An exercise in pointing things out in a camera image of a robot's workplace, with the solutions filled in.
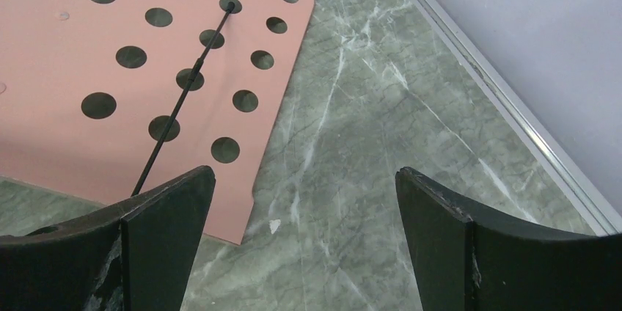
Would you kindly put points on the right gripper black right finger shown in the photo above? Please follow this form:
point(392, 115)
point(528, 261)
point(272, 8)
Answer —
point(469, 256)

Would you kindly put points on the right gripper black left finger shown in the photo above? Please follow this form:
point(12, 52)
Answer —
point(136, 254)

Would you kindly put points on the pink perforated music stand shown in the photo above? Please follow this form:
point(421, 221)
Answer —
point(83, 80)

